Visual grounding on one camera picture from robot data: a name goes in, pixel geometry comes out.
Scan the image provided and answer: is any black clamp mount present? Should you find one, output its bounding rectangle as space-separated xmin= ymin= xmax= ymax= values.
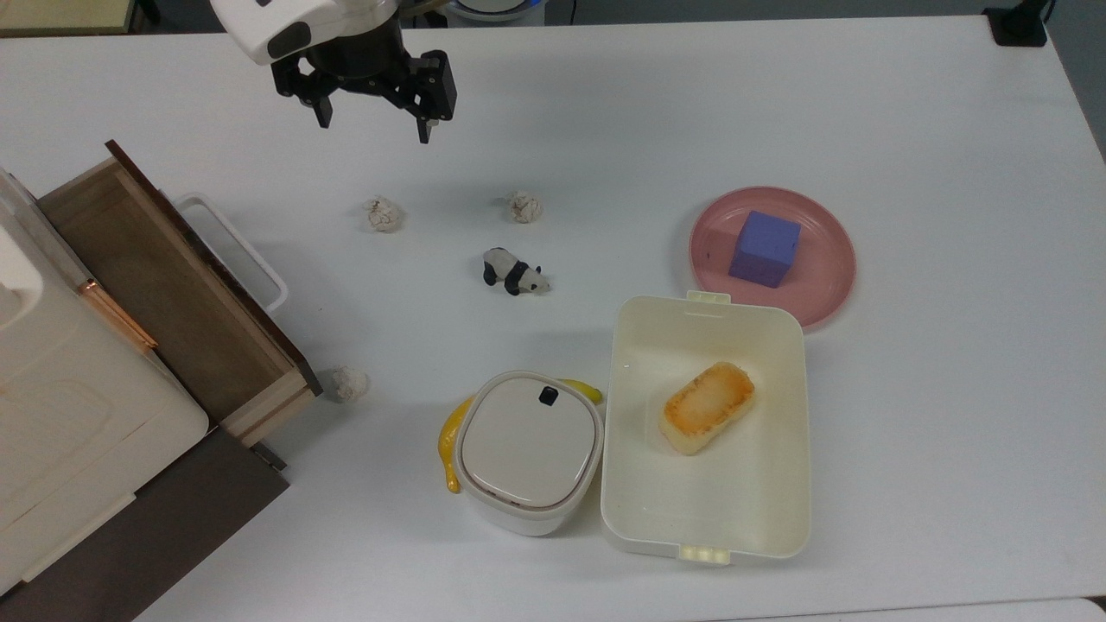
xmin=983 ymin=0 xmax=1057 ymax=48

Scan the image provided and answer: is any white square lidded container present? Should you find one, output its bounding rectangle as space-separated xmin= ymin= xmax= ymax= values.
xmin=453 ymin=371 xmax=604 ymax=537

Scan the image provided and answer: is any pink round plate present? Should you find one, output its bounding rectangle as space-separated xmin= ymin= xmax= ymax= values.
xmin=689 ymin=186 xmax=858 ymax=331

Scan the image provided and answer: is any white cabinet with copper trim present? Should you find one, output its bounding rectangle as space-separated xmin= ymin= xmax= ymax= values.
xmin=0 ymin=168 xmax=211 ymax=597

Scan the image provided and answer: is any toasted bread toy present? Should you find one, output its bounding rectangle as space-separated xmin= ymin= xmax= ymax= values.
xmin=659 ymin=361 xmax=757 ymax=456

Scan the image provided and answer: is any yellow banana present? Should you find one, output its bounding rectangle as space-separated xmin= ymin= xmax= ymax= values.
xmin=438 ymin=378 xmax=604 ymax=494

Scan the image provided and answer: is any purple foam cube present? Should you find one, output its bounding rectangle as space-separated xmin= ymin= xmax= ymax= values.
xmin=728 ymin=210 xmax=802 ymax=289

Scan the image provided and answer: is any open wooden drawer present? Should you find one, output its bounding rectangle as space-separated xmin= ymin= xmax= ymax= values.
xmin=38 ymin=140 xmax=323 ymax=448

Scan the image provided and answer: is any cream plastic lunch box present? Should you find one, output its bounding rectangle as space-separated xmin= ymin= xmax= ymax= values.
xmin=601 ymin=291 xmax=812 ymax=567

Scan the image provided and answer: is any blue white round object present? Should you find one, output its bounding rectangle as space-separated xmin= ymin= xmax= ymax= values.
xmin=448 ymin=0 xmax=547 ymax=23

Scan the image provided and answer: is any panda toy figure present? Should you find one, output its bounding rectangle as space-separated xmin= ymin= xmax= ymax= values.
xmin=482 ymin=247 xmax=551 ymax=297

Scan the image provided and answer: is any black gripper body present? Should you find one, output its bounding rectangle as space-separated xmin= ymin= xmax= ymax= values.
xmin=271 ymin=15 xmax=457 ymax=122

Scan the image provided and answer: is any white drawer handle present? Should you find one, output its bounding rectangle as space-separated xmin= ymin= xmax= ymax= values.
xmin=174 ymin=193 xmax=289 ymax=313

